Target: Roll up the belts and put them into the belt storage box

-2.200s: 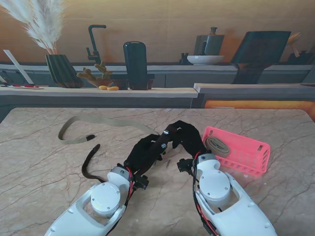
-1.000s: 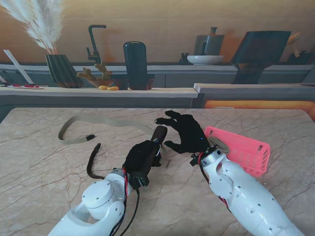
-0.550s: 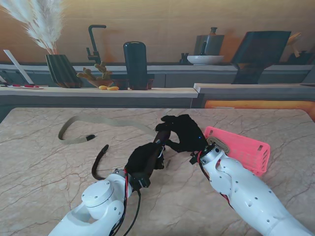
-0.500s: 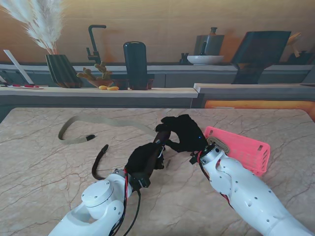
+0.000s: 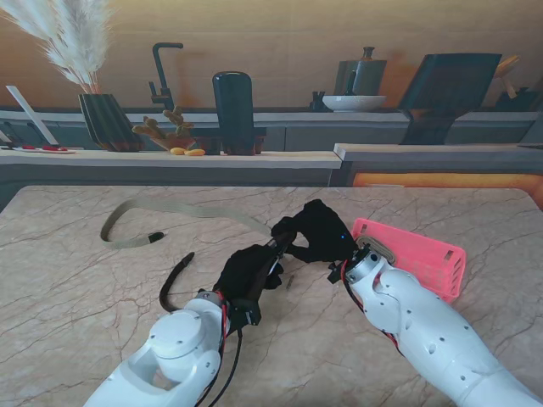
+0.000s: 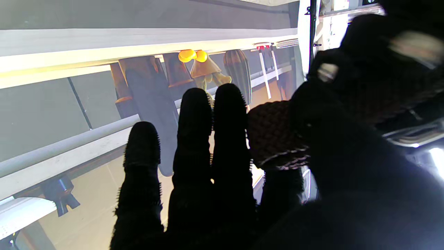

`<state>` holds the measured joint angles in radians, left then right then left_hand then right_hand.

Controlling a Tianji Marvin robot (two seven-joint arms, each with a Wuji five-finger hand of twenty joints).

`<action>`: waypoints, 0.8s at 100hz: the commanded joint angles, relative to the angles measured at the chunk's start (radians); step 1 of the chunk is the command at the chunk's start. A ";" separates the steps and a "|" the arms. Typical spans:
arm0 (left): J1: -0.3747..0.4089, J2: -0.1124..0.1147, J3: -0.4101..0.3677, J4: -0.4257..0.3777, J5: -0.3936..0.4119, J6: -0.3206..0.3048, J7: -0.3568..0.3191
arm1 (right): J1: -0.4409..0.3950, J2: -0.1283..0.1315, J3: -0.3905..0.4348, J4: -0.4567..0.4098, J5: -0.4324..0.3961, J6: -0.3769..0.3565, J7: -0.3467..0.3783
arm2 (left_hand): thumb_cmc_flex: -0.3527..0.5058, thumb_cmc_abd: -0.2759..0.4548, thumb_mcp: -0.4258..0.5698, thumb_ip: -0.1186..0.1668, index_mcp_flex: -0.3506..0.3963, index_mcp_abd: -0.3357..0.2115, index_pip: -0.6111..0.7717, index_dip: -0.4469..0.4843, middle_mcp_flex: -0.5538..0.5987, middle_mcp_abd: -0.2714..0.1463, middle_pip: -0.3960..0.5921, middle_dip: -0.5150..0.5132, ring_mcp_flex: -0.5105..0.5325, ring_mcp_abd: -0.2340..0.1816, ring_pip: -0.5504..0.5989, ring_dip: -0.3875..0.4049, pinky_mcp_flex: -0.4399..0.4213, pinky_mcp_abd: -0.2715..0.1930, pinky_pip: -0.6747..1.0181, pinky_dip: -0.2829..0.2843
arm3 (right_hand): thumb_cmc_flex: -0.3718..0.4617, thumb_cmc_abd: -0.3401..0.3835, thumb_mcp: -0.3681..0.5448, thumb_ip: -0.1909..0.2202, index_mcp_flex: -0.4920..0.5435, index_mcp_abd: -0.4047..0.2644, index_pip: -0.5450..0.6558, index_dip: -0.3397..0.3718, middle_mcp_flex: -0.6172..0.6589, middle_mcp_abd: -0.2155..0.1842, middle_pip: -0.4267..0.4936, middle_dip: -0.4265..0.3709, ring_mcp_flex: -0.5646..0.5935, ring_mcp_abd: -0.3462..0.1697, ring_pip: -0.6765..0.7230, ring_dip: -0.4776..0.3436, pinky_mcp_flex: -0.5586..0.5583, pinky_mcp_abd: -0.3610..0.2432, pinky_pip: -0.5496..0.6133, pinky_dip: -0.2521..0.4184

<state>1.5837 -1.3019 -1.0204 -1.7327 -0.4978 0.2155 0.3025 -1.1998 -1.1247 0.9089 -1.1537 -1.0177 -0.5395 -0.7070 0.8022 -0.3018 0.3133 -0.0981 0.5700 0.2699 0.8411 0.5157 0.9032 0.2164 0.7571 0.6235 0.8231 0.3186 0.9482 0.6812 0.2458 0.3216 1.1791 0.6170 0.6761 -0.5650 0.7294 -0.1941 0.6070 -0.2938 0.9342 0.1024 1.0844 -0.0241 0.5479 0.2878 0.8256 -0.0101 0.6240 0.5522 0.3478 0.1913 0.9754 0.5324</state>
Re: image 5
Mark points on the grey pot with lid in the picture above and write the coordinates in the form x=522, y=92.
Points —
x=365, y=76

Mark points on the small black stand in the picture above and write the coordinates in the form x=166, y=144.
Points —
x=317, y=104

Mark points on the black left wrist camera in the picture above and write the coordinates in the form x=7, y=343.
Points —
x=244, y=311

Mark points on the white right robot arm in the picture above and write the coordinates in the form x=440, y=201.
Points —
x=424, y=322

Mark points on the plate with red food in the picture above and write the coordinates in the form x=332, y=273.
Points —
x=46, y=149

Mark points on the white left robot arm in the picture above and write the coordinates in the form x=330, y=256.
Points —
x=178, y=335

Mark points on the black kitchen faucet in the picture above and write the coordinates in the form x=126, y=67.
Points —
x=160, y=72

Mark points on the dark ribbed vase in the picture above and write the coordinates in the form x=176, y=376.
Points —
x=106, y=123

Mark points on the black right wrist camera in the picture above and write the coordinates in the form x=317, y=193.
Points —
x=335, y=273

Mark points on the wooden kitchen utensils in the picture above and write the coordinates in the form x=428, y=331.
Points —
x=507, y=70

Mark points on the pink plastic storage basket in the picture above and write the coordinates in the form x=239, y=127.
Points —
x=424, y=258

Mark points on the dark utensil holder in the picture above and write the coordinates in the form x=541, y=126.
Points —
x=522, y=102

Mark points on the orange fruit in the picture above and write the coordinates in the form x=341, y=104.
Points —
x=195, y=152
x=177, y=151

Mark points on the raised counter orange glow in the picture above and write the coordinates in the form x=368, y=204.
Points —
x=424, y=152

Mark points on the beige woven belt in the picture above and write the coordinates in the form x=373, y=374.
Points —
x=123, y=244
x=373, y=248

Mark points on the cactus plants in bowl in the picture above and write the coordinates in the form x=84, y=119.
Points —
x=178, y=127

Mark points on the grey back counter cabinets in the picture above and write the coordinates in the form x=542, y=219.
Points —
x=305, y=135

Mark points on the white leaning board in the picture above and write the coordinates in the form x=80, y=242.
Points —
x=29, y=112

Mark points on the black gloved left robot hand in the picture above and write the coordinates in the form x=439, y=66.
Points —
x=244, y=271

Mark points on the white pampas grass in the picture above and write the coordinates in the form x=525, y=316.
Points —
x=80, y=55

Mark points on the tall black cylinder container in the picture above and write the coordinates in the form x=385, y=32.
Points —
x=233, y=110

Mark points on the dark brown belt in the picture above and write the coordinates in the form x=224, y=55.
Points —
x=163, y=294

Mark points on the white speckled bowl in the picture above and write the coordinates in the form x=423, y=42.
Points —
x=354, y=103

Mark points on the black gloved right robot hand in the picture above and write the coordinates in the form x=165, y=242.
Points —
x=326, y=237

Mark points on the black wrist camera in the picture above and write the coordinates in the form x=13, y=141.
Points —
x=335, y=273
x=244, y=311

